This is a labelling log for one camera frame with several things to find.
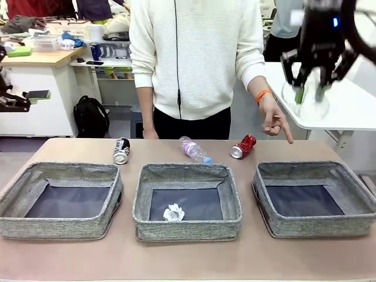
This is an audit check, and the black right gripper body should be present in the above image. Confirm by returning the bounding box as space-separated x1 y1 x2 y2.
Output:
299 0 346 67

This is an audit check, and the clear plastic cup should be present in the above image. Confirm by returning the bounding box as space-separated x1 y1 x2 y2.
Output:
281 79 331 120

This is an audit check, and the crushed red drink can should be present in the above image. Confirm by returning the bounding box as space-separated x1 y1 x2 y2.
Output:
230 133 257 160

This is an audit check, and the crushed black drink can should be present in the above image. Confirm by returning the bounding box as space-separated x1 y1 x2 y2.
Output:
113 137 131 165

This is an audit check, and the clear plastic water bottle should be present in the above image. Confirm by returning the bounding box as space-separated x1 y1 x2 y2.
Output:
179 135 213 164

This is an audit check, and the white paper ball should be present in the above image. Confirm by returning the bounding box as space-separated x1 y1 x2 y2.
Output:
163 203 186 221

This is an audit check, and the person's right forearm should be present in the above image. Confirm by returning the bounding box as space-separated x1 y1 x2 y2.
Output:
135 52 155 132

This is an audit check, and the person's left forearm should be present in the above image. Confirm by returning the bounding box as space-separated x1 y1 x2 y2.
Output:
234 43 273 99

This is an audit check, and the person's left hand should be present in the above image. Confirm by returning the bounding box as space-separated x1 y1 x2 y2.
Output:
258 93 294 145

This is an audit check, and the person's right hand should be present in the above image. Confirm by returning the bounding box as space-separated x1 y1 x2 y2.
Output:
143 127 160 140

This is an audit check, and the wooden top white desk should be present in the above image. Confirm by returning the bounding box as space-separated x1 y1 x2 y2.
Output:
0 45 89 138

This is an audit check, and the clear plastic container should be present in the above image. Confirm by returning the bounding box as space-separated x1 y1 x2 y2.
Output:
25 35 62 53

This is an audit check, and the grey clothes pile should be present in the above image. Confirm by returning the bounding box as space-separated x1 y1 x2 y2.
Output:
0 14 41 35

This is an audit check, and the orange wrist watch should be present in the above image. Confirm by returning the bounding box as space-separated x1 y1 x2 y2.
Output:
255 89 274 106

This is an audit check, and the bystander in blue shirt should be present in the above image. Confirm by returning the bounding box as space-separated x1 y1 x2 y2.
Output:
263 0 306 62

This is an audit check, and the red plaid garment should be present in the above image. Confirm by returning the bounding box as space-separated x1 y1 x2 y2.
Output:
6 0 76 20

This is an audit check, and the cream storage crate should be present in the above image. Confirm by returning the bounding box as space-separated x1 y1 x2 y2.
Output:
46 19 92 41

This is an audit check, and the blue cloth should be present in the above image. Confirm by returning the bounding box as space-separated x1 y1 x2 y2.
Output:
61 31 86 48

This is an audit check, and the black backpack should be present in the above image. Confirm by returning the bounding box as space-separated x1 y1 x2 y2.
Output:
72 95 110 138

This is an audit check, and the blue drink bottle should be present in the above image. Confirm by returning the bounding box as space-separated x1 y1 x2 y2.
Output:
89 42 102 62

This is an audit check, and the white paper roll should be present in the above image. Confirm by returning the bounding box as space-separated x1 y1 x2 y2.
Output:
88 23 105 41

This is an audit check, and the purple garment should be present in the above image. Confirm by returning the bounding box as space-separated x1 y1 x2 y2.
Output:
76 0 114 22

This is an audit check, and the white side table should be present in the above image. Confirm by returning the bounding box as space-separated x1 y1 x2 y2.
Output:
69 57 136 103

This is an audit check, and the lime green item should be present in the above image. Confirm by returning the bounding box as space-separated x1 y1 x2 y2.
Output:
105 66 133 80

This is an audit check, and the white cloth bag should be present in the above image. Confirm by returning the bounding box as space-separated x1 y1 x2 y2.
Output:
103 13 130 41

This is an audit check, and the person in white sweater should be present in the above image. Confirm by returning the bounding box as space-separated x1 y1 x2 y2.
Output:
128 0 265 140

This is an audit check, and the grey fabric basket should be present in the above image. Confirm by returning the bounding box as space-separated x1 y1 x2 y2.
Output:
132 163 244 242
251 160 376 238
0 161 123 241

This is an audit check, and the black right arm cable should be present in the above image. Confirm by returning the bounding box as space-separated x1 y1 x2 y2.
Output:
340 0 376 64

